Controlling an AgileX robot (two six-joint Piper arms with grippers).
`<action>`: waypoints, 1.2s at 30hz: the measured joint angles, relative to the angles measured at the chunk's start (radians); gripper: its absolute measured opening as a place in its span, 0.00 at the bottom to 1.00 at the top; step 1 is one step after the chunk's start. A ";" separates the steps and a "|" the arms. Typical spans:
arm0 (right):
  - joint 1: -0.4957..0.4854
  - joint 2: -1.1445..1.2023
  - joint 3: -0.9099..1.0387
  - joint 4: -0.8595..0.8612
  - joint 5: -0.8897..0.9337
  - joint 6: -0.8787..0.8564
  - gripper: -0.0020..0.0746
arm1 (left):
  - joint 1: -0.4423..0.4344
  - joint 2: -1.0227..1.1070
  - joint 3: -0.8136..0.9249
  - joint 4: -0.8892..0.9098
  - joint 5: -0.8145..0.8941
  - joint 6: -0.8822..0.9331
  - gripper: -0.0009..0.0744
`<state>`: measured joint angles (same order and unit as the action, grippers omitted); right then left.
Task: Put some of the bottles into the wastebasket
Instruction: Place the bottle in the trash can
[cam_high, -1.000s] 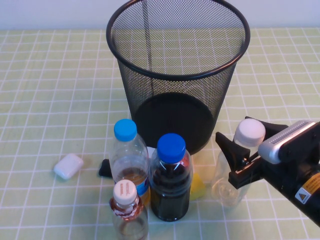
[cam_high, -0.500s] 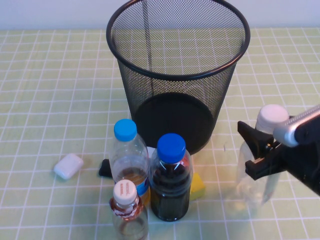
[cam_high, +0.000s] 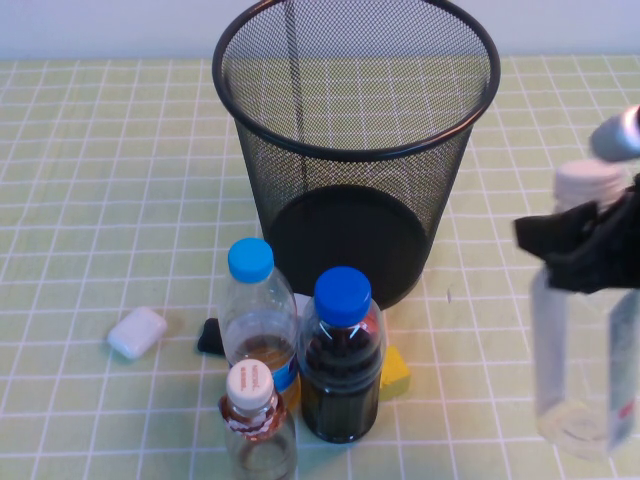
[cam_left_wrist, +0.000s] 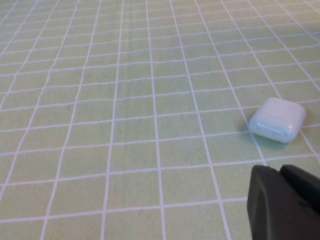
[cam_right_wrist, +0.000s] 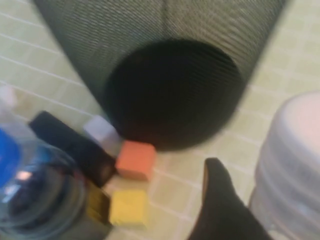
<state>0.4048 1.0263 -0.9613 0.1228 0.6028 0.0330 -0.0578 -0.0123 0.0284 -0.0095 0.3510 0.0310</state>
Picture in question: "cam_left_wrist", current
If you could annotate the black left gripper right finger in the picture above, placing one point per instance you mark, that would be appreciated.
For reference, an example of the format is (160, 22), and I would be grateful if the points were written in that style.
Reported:
(305, 185)

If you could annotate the white earbud case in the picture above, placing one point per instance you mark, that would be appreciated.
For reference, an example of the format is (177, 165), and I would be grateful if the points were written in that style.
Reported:
(277, 120)

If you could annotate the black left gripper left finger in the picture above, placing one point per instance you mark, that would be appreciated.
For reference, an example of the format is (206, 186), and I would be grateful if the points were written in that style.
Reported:
(272, 212)

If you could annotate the green white checkered tablecloth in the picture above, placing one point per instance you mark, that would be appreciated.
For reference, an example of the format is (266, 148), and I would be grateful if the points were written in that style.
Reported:
(125, 100)

